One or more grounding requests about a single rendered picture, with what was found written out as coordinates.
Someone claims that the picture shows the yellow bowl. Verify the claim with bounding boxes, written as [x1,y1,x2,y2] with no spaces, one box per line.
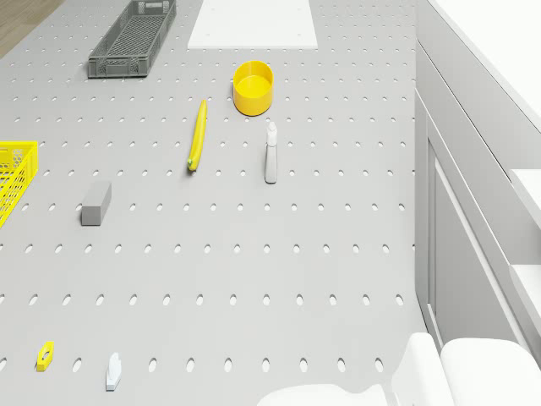
[232,60,276,118]

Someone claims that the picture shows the yellow basket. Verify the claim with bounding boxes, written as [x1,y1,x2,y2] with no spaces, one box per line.
[0,140,40,230]

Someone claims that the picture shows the banana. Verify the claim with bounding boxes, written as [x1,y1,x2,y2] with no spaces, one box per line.
[186,99,209,173]

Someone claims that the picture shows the grey cube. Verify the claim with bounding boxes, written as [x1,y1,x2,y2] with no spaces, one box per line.
[80,181,113,228]

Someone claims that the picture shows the yellow nut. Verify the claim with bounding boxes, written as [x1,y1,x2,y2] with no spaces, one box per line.
[35,341,56,373]

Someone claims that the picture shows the white cabinet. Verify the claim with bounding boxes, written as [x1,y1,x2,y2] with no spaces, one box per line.
[415,0,541,354]

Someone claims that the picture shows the small white bottle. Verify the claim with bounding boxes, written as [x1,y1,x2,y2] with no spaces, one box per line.
[264,121,279,185]

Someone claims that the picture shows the dark grey basket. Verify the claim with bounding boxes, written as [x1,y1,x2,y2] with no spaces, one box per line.
[87,0,178,80]

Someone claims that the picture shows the white board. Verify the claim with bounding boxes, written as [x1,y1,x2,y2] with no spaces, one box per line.
[187,0,319,50]

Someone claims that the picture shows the bolt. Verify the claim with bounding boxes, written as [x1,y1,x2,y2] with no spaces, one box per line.
[105,352,124,392]

